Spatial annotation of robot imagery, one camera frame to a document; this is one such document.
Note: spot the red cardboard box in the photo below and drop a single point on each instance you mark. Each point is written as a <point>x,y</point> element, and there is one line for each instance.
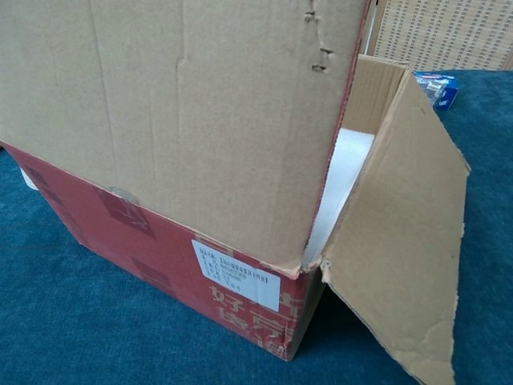
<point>160,100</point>

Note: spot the bamboo folding screen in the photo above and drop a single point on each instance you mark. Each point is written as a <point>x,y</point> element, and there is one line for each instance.
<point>441,32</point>

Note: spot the clear plastic package in box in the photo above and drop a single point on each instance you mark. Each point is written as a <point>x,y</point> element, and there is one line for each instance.
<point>344,176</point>

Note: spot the blue Oreo cookie pack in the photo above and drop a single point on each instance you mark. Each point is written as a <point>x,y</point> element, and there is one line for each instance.
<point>448,98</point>

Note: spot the dark teal table top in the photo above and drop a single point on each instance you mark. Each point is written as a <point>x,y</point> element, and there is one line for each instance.
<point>80,301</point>

